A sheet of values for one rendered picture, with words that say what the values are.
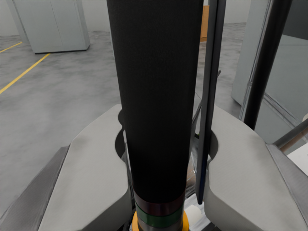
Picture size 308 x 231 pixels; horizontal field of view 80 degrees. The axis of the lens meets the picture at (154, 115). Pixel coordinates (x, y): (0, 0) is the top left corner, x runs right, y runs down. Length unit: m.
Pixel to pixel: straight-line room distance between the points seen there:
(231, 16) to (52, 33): 10.56
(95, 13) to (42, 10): 5.22
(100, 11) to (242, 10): 8.67
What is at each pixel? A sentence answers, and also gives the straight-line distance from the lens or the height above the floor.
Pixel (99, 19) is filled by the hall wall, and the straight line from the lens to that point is 12.39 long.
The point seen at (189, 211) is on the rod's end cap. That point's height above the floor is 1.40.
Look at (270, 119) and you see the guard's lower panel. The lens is 1.38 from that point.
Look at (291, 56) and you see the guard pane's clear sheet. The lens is 1.28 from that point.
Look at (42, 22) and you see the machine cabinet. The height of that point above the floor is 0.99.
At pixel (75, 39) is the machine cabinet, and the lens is 7.46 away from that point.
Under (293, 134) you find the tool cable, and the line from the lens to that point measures 0.31.
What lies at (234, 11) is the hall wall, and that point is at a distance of 14.18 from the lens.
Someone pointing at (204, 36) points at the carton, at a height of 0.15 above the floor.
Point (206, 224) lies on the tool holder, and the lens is 0.20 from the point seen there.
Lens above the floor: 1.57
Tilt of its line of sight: 33 degrees down
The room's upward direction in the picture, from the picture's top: 2 degrees counter-clockwise
